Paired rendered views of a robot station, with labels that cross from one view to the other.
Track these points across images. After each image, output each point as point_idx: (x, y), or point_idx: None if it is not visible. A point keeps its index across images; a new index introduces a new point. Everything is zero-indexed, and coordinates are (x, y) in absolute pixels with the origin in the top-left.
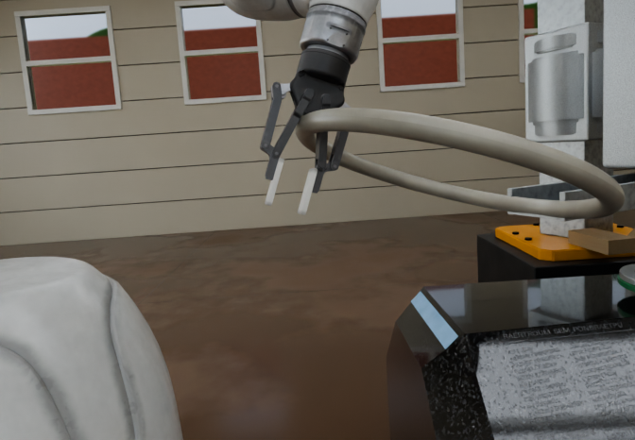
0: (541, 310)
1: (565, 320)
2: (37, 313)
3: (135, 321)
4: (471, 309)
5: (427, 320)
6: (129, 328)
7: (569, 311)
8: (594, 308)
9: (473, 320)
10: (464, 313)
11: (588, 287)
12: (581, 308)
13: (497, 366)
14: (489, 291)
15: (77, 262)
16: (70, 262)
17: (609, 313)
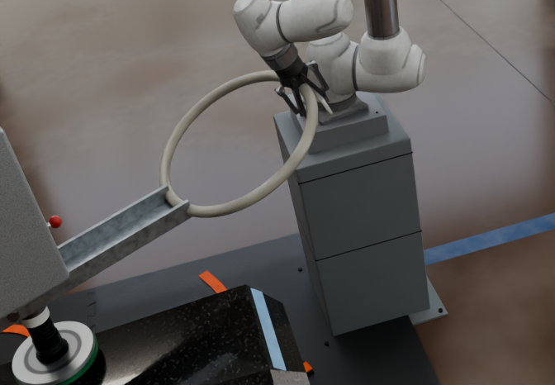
0: (176, 328)
1: (168, 313)
2: None
3: (308, 49)
4: (232, 322)
5: (271, 328)
6: (307, 49)
7: (156, 329)
8: (134, 337)
9: (234, 303)
10: (239, 315)
11: (111, 382)
12: (144, 335)
13: None
14: (206, 363)
15: (317, 40)
16: (320, 40)
17: (129, 330)
